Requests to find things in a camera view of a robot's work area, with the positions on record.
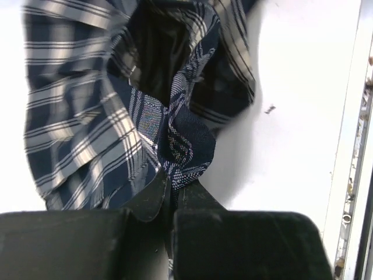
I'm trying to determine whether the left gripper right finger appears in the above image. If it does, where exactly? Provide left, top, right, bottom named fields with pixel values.
left=173, top=181, right=332, bottom=279

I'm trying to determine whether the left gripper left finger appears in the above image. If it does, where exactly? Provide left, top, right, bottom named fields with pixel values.
left=1, top=171, right=168, bottom=279

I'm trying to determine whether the navy plaid pleated skirt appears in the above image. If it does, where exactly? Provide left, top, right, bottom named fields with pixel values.
left=23, top=1, right=255, bottom=210

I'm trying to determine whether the aluminium rail frame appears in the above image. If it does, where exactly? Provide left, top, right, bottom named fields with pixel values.
left=322, top=1, right=372, bottom=279

